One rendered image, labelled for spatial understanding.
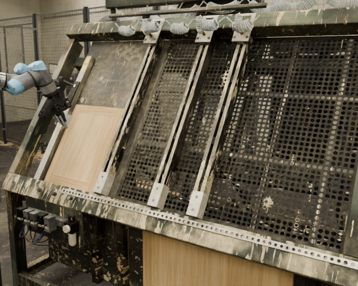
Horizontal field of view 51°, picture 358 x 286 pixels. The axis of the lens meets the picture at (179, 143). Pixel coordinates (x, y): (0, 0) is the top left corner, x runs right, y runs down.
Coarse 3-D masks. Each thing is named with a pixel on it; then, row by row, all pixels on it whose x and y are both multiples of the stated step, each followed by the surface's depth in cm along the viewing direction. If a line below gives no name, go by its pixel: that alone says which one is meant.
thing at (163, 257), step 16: (144, 240) 227; (160, 240) 221; (176, 240) 215; (144, 256) 229; (160, 256) 223; (176, 256) 217; (192, 256) 211; (208, 256) 205; (224, 256) 200; (144, 272) 231; (160, 272) 225; (176, 272) 219; (192, 272) 213; (208, 272) 207; (224, 272) 202; (240, 272) 197; (256, 272) 192; (272, 272) 187; (288, 272) 182
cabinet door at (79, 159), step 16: (80, 112) 254; (96, 112) 247; (112, 112) 241; (80, 128) 248; (96, 128) 242; (112, 128) 235; (64, 144) 248; (80, 144) 242; (96, 144) 236; (64, 160) 243; (80, 160) 237; (96, 160) 231; (48, 176) 242; (64, 176) 236; (80, 176) 231; (96, 176) 225
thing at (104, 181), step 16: (144, 16) 231; (144, 32) 236; (160, 48) 246; (144, 64) 239; (144, 80) 235; (128, 112) 228; (128, 128) 227; (112, 144) 223; (112, 160) 218; (112, 176) 219; (96, 192) 214
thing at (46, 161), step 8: (88, 56) 271; (88, 64) 268; (80, 72) 268; (88, 72) 269; (80, 80) 264; (80, 88) 264; (72, 104) 259; (56, 128) 254; (64, 128) 256; (56, 136) 251; (48, 144) 252; (56, 144) 251; (48, 152) 248; (48, 160) 247; (40, 168) 246; (48, 168) 248; (40, 176) 243
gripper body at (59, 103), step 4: (60, 88) 188; (52, 92) 183; (56, 92) 185; (60, 92) 188; (48, 96) 183; (52, 96) 185; (56, 96) 187; (60, 96) 188; (64, 96) 190; (56, 100) 188; (60, 100) 189; (64, 100) 189; (68, 100) 190; (56, 104) 186; (60, 104) 187; (64, 104) 190; (68, 104) 192; (52, 108) 189; (56, 108) 186; (60, 108) 187; (64, 108) 191; (52, 112) 191; (56, 112) 189
